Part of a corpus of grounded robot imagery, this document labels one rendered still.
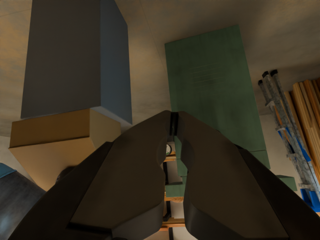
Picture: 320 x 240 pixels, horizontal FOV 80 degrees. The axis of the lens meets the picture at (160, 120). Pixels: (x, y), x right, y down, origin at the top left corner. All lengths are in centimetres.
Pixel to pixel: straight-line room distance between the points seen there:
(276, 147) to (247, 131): 267
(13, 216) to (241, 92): 101
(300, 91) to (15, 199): 239
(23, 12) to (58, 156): 73
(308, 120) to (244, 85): 137
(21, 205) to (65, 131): 23
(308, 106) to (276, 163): 147
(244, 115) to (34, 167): 94
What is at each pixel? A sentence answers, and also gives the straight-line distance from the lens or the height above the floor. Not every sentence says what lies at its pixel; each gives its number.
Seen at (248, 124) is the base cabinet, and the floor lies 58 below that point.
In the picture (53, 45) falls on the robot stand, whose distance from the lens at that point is 85.
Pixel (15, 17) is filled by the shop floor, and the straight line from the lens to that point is 125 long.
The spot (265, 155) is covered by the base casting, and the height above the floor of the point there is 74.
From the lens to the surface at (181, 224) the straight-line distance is 312.
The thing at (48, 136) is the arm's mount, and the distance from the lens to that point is 73.
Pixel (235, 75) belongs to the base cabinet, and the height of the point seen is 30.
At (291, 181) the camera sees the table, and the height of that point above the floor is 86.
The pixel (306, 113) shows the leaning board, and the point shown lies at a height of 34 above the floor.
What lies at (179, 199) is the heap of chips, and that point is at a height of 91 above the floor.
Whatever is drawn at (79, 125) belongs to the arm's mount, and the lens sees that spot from 66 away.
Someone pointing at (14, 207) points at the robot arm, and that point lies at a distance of 61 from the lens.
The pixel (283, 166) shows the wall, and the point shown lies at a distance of 371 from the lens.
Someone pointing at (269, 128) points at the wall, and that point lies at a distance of 372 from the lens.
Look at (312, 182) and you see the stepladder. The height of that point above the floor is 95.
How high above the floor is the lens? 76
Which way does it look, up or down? 15 degrees down
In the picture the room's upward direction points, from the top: 175 degrees clockwise
